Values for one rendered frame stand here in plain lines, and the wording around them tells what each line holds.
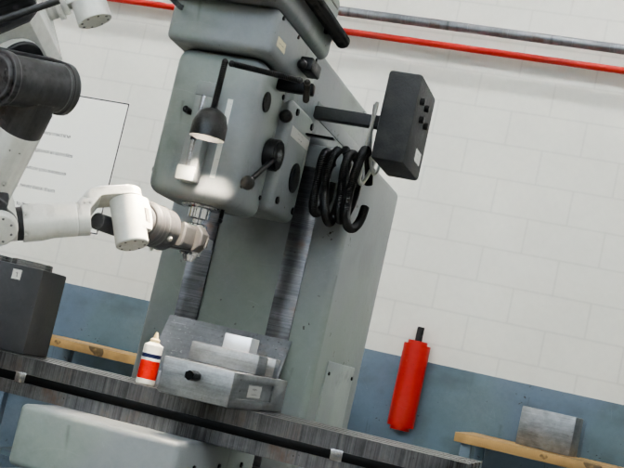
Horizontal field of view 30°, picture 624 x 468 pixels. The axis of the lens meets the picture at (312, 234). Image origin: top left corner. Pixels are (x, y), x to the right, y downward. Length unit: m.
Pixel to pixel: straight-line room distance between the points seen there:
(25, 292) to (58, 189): 4.88
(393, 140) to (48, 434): 0.99
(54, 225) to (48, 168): 5.26
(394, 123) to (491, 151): 4.10
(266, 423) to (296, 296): 0.57
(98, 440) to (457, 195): 4.66
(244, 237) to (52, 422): 0.79
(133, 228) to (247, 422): 0.44
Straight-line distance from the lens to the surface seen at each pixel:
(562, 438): 5.97
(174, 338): 2.86
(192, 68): 2.50
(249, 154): 2.44
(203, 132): 2.30
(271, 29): 2.43
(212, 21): 2.48
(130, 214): 2.29
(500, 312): 6.58
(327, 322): 2.80
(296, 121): 2.65
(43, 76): 2.10
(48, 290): 2.62
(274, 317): 2.81
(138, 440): 2.24
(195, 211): 2.49
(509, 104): 6.80
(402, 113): 2.66
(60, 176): 7.48
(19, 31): 2.18
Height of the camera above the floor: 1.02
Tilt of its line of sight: 6 degrees up
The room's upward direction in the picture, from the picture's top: 13 degrees clockwise
